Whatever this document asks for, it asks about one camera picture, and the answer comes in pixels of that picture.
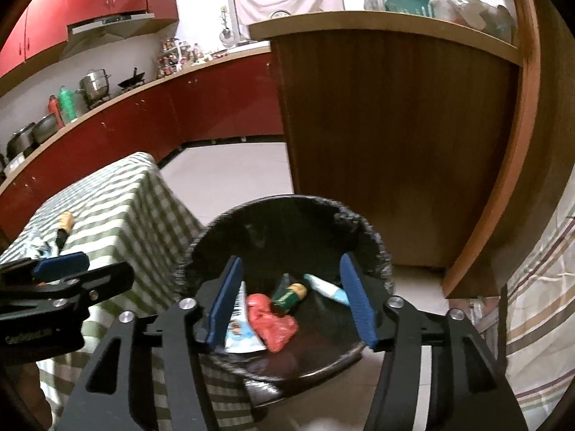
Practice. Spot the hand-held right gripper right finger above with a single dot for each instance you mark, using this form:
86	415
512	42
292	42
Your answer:
357	305

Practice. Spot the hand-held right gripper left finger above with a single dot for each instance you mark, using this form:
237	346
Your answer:
224	309

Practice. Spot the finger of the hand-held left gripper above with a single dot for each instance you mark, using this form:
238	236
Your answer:
60	265
96	280

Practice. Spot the white wrapper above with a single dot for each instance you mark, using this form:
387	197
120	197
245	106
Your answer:
40	247

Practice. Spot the black trash bin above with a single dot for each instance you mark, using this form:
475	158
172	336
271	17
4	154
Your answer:
278	233

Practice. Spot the person's left forearm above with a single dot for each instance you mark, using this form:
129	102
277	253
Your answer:
22	395

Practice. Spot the white blue printed packet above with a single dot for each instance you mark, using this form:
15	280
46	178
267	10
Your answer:
240	332

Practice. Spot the white and blue tube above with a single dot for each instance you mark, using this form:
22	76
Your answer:
325	292

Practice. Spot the red crumpled plastic bag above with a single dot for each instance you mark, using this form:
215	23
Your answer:
269	323

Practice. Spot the small green yellow bottle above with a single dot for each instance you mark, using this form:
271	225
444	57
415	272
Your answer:
291	298

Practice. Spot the green checked tablecloth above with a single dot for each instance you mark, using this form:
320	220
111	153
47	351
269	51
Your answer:
112	215

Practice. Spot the dark pot with lid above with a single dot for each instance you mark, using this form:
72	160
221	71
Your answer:
20	141

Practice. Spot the steel basin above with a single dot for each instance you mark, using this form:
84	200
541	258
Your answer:
45	129

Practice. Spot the red thermos bottle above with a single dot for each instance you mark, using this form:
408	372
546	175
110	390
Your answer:
55	110

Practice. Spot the green plastic jug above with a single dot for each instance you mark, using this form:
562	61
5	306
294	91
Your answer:
67	105

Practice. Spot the red base cabinets with countertop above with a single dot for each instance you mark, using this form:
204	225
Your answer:
134	121

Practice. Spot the wooden bar counter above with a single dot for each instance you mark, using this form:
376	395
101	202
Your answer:
382	143

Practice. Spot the tall stainless steel pot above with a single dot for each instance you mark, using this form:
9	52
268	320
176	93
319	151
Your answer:
94	85

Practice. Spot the striped beige cloth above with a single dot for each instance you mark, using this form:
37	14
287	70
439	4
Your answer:
548	323

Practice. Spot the black wok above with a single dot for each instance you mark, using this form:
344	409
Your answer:
130	81

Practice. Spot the cluster of spice jars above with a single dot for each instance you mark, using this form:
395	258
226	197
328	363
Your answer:
179	58

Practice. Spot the steel range hood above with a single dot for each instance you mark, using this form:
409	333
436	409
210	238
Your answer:
112	22

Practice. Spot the round silver kitchen utensil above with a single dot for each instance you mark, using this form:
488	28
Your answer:
227	36

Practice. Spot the clear glass cups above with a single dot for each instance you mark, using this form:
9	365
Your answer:
373	2

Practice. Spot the teal plastic basket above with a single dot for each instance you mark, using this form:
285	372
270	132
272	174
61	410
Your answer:
409	4

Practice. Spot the clear plastic containers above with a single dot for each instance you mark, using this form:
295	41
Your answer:
467	11

